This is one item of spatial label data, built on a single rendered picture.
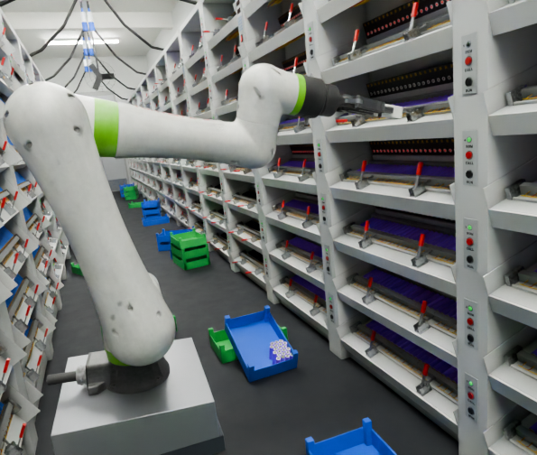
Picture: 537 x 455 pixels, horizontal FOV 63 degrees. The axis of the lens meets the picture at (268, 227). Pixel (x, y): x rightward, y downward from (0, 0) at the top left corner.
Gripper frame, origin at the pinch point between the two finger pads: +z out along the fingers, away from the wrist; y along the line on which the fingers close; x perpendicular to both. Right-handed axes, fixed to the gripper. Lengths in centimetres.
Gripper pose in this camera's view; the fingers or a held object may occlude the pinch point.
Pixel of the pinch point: (388, 111)
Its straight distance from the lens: 120.8
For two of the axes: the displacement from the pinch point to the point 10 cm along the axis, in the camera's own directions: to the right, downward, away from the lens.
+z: 9.2, 0.4, 3.8
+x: 1.0, -9.9, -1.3
